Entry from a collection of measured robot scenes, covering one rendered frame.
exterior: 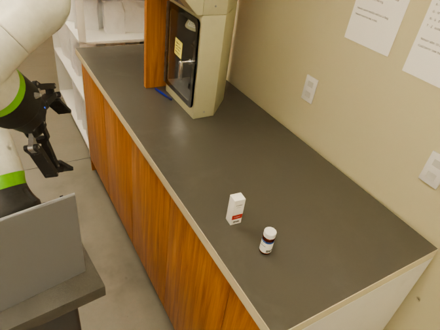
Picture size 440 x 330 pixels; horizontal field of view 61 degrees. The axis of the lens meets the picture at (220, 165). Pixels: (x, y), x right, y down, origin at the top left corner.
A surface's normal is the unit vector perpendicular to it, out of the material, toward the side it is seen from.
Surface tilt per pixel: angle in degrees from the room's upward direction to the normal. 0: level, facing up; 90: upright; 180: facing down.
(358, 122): 90
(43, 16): 99
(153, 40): 90
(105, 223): 0
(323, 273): 0
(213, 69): 90
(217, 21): 90
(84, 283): 0
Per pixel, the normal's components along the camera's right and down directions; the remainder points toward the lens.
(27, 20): 0.64, 0.50
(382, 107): -0.86, 0.21
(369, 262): 0.13, -0.80
